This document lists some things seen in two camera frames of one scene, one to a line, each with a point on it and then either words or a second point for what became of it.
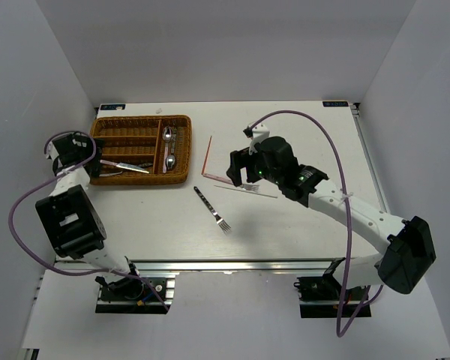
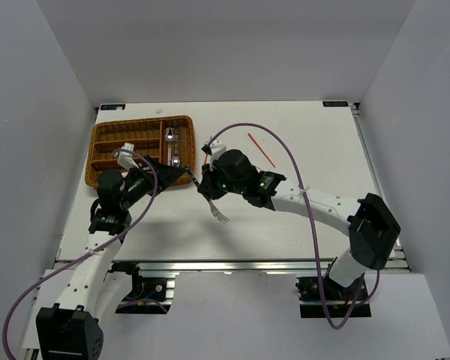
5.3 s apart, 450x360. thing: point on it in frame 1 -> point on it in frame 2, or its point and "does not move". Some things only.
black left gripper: [95, 165] -> [169, 174]
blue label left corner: [112, 107] does not move
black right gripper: [238, 160] -> [207, 188]
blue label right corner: [334, 103] does not move
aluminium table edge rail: [215, 265] does not move
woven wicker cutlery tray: [148, 149] does not move
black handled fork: [225, 227] -> [217, 214]
